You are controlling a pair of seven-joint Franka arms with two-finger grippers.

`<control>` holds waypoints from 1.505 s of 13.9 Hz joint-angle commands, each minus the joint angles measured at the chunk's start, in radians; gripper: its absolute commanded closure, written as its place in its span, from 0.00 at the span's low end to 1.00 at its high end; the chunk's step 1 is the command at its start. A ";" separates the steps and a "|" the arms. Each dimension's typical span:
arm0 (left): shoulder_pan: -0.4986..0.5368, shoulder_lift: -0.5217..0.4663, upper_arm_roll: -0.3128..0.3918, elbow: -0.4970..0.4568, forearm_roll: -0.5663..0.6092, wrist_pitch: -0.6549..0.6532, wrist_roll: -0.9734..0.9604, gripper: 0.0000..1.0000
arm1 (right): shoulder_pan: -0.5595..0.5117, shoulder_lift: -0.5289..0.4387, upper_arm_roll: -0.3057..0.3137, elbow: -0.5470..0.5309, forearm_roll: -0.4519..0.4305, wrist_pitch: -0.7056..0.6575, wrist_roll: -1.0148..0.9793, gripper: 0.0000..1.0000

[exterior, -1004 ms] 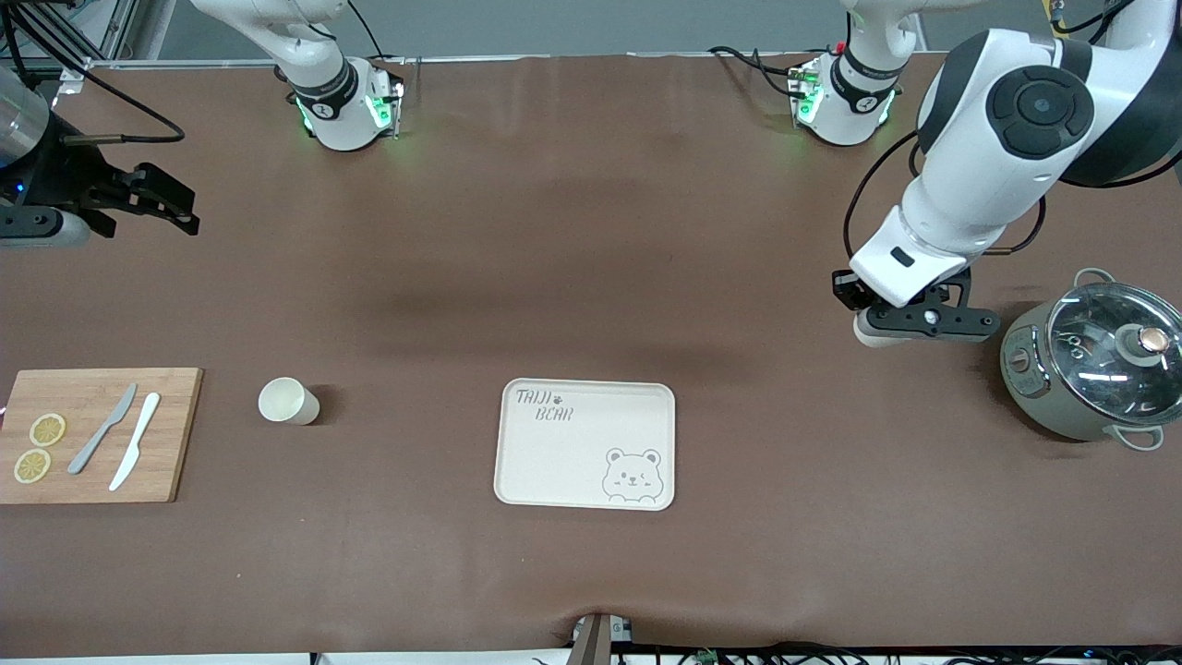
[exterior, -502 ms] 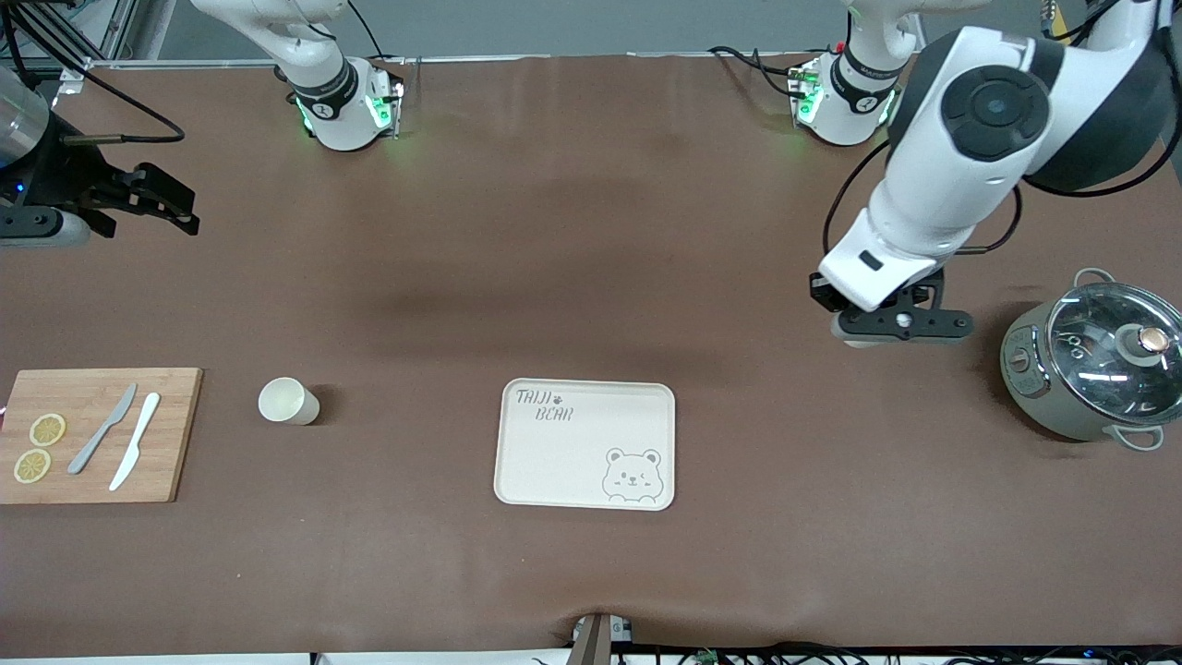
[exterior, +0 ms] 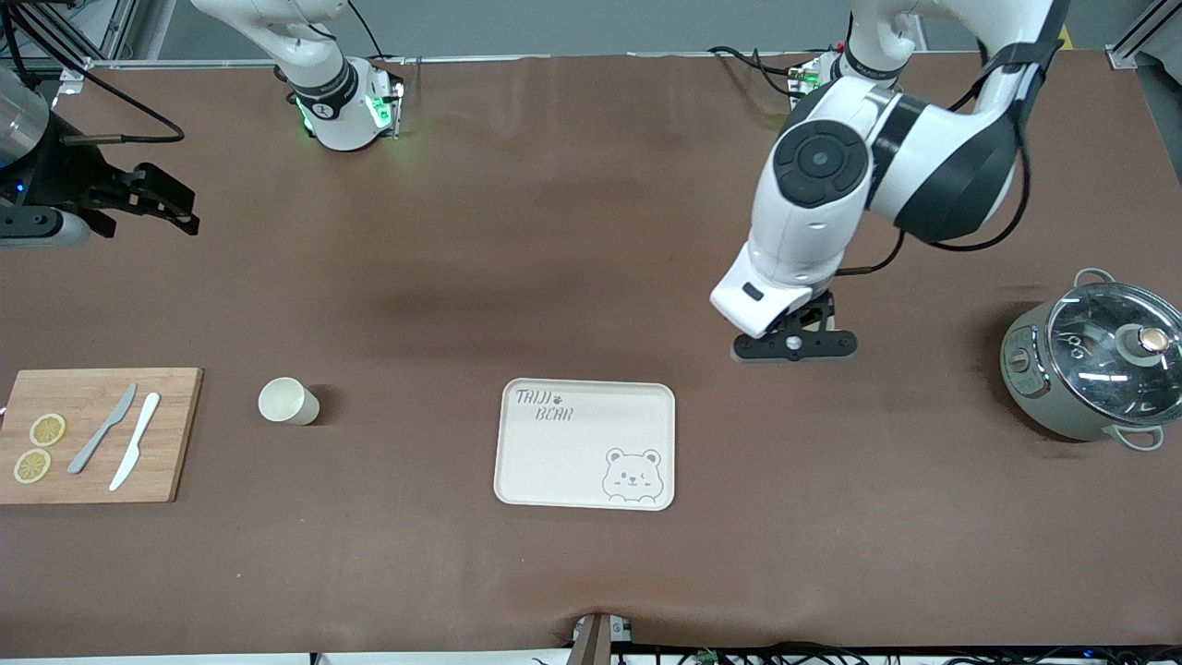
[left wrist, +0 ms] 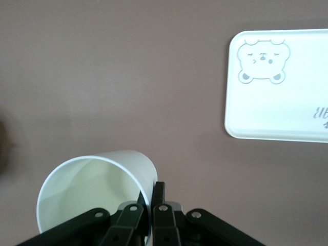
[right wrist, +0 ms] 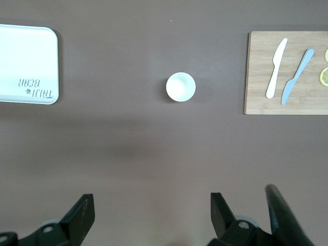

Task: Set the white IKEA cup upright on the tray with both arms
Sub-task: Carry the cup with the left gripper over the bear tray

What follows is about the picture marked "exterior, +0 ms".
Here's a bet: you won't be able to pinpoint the white plastic cup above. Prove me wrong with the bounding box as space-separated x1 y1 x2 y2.
258 377 321 427

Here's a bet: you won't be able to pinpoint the cream tray with bear print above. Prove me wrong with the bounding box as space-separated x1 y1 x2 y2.
493 378 677 512

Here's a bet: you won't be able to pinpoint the grey plastic knife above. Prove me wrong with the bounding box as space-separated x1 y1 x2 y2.
67 383 139 476

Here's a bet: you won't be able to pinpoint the white plastic knife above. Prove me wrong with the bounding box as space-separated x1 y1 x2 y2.
109 393 162 492

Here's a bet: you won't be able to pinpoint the sage green electric cooking pot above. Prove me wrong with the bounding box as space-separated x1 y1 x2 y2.
1000 268 1182 452

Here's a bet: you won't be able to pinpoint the bamboo cutting board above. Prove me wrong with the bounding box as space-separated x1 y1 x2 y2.
0 368 204 505

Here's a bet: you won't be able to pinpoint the glass pot lid with knob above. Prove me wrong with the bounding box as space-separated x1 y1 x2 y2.
1046 283 1182 428

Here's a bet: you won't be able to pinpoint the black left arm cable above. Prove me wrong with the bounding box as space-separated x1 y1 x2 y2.
831 37 1063 278

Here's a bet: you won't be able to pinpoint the silver table edge rail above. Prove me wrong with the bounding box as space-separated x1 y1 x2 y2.
55 53 837 72

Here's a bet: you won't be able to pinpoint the aluminium frame profile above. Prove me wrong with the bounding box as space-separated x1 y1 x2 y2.
1108 0 1182 70
0 0 176 93

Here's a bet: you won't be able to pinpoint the black right arm base cable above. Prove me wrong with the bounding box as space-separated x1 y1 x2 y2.
346 0 389 64

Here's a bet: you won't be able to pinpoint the black left arm base cables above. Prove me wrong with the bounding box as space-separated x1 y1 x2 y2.
708 44 814 93

